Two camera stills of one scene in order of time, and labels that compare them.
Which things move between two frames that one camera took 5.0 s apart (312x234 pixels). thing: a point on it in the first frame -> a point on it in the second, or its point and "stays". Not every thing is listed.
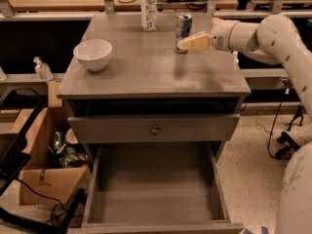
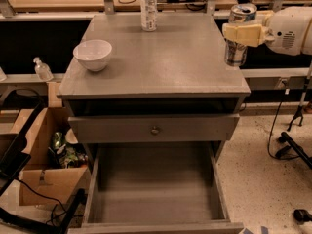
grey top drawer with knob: x=157 y=128 stays
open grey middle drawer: x=155 y=188 stays
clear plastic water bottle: x=149 y=8 stays
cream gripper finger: x=198 y=41 -> x=245 y=34
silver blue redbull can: x=183 y=29 -> x=235 y=52
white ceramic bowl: x=94 y=54 stays
